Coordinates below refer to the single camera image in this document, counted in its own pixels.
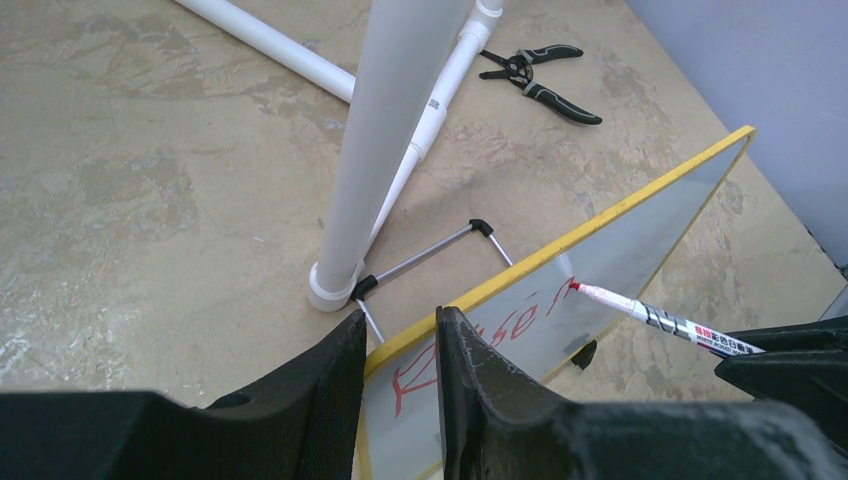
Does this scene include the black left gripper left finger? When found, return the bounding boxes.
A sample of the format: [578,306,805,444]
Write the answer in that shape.
[1,311,367,479]

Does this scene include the metal whiteboard stand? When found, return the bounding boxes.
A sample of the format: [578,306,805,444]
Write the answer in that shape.
[349,218,599,372]

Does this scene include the white red whiteboard marker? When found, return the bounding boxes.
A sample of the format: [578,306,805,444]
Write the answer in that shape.
[569,282,765,358]

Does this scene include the black grey wire stripper pliers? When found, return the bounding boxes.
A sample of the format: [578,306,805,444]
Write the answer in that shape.
[478,43,604,127]

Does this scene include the white PVC pipe frame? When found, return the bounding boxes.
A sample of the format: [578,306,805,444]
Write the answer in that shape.
[182,1,503,312]

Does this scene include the yellow framed whiteboard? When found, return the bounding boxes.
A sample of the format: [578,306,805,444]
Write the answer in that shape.
[356,126,756,479]

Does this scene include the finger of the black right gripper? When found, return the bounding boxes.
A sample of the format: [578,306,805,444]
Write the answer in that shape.
[729,316,847,352]
[714,350,847,457]

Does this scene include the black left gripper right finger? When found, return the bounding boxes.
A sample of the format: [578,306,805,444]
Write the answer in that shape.
[436,307,847,479]

